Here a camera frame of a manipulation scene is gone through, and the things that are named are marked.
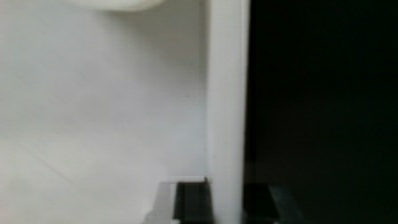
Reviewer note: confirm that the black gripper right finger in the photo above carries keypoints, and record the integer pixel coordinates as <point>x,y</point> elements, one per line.
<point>269,205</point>

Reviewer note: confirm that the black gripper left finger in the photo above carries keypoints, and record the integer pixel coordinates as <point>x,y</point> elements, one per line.
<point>182,205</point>

